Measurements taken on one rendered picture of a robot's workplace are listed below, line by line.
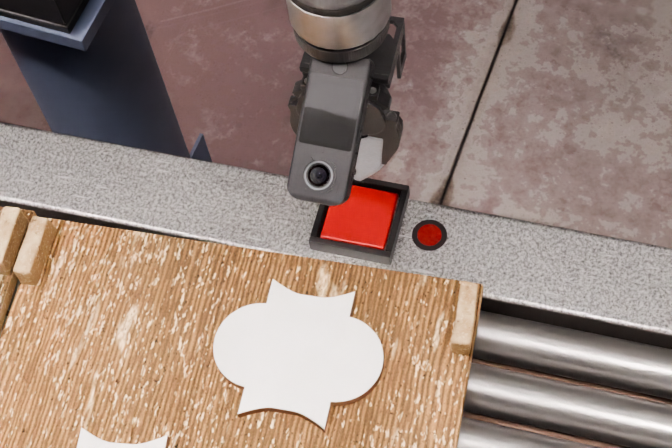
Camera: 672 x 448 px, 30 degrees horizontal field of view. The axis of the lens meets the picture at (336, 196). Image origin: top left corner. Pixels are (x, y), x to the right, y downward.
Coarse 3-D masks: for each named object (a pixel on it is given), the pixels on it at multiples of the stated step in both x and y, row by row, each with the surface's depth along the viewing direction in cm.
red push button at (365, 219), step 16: (352, 192) 115; (368, 192) 115; (384, 192) 115; (336, 208) 115; (352, 208) 115; (368, 208) 114; (384, 208) 114; (336, 224) 114; (352, 224) 114; (368, 224) 114; (384, 224) 114; (336, 240) 113; (352, 240) 113; (368, 240) 113; (384, 240) 113
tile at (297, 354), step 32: (224, 320) 108; (256, 320) 108; (288, 320) 108; (320, 320) 107; (352, 320) 107; (224, 352) 107; (256, 352) 106; (288, 352) 106; (320, 352) 106; (352, 352) 106; (256, 384) 105; (288, 384) 105; (320, 384) 105; (352, 384) 104; (320, 416) 103
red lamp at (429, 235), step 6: (420, 228) 115; (426, 228) 114; (432, 228) 114; (438, 228) 114; (420, 234) 114; (426, 234) 114; (432, 234) 114; (438, 234) 114; (420, 240) 114; (426, 240) 114; (432, 240) 114; (438, 240) 114
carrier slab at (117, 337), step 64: (64, 256) 114; (128, 256) 113; (192, 256) 113; (256, 256) 112; (64, 320) 111; (128, 320) 110; (192, 320) 110; (384, 320) 108; (448, 320) 108; (0, 384) 108; (64, 384) 108; (128, 384) 107; (192, 384) 107; (384, 384) 105; (448, 384) 105
